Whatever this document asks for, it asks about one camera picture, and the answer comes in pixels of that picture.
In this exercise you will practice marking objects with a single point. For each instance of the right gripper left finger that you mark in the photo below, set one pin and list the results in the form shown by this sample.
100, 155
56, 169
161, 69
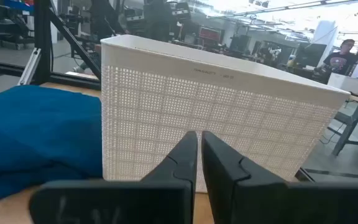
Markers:
172, 193

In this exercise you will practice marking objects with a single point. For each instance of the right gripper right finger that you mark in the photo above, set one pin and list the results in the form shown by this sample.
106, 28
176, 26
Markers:
247, 196

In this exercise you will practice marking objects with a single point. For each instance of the blue cloth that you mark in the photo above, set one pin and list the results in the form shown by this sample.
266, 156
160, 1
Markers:
36, 137

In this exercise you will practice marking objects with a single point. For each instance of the white perforated plastic basket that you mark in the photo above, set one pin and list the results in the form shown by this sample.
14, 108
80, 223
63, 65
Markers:
166, 93

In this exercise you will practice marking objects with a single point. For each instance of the wooden workbench grey legs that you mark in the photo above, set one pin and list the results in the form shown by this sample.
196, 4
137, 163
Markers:
351, 124

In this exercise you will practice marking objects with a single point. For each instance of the white box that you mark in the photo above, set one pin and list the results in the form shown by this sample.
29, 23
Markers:
345, 83

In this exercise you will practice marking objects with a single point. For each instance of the black computer monitor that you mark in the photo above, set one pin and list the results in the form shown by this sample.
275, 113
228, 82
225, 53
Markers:
311, 54

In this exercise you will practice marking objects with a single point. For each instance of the person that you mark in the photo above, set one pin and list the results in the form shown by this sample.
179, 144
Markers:
340, 62

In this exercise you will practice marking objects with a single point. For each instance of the silver frame bracket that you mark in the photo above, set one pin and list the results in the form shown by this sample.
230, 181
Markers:
30, 67

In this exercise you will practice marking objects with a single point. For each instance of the black aluminium rig frame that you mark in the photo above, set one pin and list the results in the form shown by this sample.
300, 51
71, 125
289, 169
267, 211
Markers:
43, 40

